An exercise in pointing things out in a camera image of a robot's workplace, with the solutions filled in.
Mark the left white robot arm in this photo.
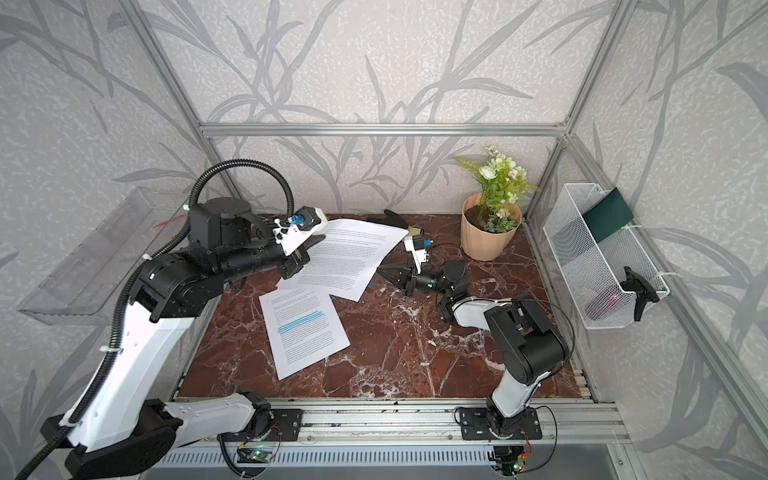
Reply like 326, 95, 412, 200
42, 197, 404, 479

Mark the black corrugated cable conduit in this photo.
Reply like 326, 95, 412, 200
14, 158, 296, 480

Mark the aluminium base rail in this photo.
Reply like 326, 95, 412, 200
137, 398, 631, 448

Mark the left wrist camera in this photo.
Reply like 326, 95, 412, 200
272, 206, 328, 256

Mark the clear acrylic wall shelf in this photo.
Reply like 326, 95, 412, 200
18, 188, 187, 326

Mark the white wire mesh basket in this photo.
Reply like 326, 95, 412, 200
543, 183, 669, 330

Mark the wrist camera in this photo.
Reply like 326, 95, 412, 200
272, 206, 328, 256
403, 227, 432, 274

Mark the highlighted printed paper document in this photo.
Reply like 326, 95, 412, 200
259, 289, 350, 380

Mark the terracotta flower pot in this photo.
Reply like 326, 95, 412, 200
460, 193, 517, 261

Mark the plain printed paper document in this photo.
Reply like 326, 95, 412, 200
277, 219, 408, 302

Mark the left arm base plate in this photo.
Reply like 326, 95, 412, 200
222, 409, 303, 443

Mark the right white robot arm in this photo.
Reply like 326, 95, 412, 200
377, 261, 572, 440

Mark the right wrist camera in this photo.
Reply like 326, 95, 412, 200
403, 227, 432, 274

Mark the green artificial plant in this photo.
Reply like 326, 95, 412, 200
454, 145, 538, 234

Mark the dark green book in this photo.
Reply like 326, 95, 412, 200
583, 188, 634, 243

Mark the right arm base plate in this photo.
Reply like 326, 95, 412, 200
454, 407, 543, 441

